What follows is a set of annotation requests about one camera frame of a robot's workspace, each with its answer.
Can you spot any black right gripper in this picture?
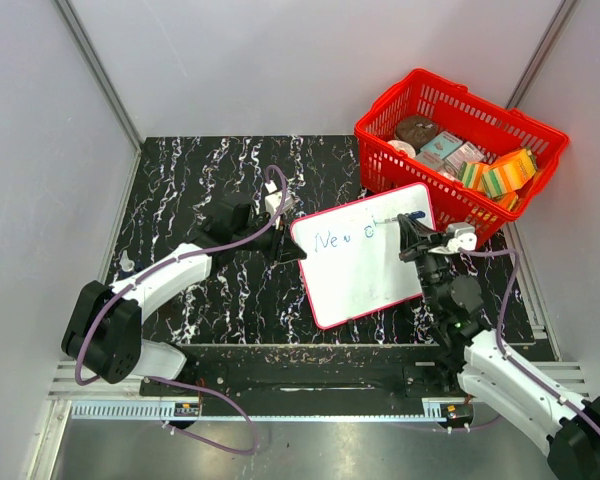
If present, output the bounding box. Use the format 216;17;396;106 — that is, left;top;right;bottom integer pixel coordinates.
398;214;450;314

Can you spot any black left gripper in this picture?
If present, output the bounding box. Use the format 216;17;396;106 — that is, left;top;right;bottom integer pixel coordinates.
234;212;306;266

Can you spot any white blue whiteboard marker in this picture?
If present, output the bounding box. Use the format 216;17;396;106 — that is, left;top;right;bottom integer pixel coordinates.
373;210;426;225

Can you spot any pink framed whiteboard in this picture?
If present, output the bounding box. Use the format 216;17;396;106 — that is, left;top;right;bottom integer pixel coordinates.
291;183;435;330

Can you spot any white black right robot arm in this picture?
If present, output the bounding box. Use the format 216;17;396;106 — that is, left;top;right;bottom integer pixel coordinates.
396;214;600;479

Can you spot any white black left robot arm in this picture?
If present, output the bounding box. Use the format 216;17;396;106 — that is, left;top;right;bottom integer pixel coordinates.
61;192;306;396

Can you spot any yellow green sponge pack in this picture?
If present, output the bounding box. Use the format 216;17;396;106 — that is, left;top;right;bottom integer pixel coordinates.
458;162;489;193

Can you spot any white tape roll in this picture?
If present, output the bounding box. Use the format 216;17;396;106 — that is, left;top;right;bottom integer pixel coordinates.
388;139;417;158

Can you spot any teal small box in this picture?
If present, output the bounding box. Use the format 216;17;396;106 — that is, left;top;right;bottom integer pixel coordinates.
420;131;463;160

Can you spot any pink white small box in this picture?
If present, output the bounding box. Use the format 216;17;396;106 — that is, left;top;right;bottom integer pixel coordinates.
443;142;485;176

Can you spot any brown round item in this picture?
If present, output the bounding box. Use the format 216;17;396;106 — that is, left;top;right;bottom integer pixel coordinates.
394;115;438;150

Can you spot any orange sponge pack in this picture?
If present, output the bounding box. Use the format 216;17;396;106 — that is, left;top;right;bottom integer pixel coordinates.
481;148;537;198

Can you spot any red plastic shopping basket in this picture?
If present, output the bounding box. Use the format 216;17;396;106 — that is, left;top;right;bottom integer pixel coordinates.
354;69;570;244

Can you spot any orange spray bottle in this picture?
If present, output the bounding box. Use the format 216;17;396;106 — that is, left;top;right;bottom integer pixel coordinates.
119;250;135;273

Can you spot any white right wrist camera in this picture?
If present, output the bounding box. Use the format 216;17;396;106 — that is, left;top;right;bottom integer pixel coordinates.
446;222;477;254

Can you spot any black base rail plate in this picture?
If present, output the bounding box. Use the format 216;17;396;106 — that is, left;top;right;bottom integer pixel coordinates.
139;344;496;401

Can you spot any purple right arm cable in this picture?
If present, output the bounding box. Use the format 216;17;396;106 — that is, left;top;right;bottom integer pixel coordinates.
467;247;600;464

